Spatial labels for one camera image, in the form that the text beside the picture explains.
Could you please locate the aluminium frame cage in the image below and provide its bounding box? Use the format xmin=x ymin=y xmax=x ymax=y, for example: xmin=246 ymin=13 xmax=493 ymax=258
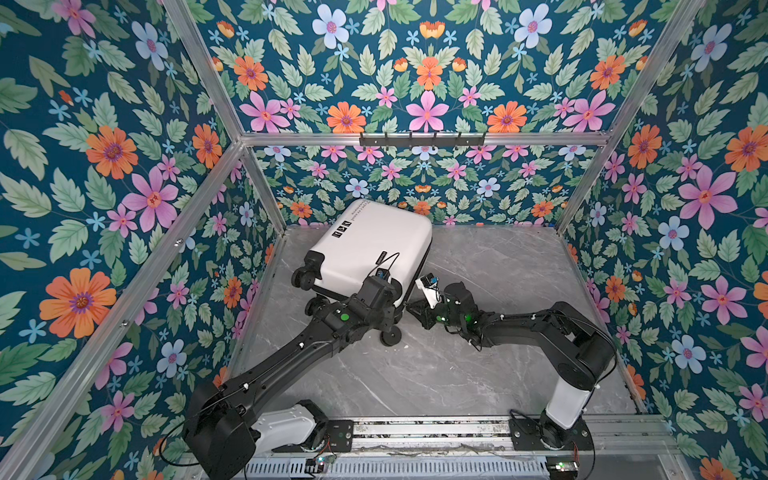
xmin=0 ymin=0 xmax=706 ymax=480

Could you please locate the white black suitcase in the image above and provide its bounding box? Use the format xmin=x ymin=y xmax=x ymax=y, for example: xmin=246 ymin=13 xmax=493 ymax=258
xmin=291 ymin=200 xmax=433 ymax=346

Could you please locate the metal hook bar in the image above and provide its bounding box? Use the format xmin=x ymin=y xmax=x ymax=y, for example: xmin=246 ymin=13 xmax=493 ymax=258
xmin=358 ymin=132 xmax=486 ymax=148

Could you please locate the aluminium mounting rail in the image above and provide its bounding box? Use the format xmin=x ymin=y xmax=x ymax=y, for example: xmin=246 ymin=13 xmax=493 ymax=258
xmin=252 ymin=405 xmax=681 ymax=461

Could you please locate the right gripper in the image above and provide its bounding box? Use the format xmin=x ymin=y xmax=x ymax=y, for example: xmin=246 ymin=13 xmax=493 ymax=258
xmin=405 ymin=297 xmax=465 ymax=332

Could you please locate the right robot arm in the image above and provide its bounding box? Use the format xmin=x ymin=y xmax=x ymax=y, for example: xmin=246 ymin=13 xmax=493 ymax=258
xmin=406 ymin=282 xmax=617 ymax=450

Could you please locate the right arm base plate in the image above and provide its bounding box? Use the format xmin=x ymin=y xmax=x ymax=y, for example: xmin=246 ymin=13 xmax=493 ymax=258
xmin=509 ymin=415 xmax=594 ymax=452

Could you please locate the white perforated cable tray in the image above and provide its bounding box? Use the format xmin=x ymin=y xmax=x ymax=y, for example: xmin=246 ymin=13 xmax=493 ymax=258
xmin=239 ymin=457 xmax=550 ymax=479

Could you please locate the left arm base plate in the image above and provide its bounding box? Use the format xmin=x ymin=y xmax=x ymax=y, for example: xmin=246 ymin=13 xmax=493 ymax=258
xmin=299 ymin=420 xmax=355 ymax=453

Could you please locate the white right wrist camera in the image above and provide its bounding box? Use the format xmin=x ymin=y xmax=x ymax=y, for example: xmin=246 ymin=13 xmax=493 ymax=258
xmin=415 ymin=273 xmax=442 ymax=309

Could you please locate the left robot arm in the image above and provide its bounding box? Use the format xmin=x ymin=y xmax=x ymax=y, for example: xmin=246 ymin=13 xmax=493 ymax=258
xmin=182 ymin=276 xmax=397 ymax=479

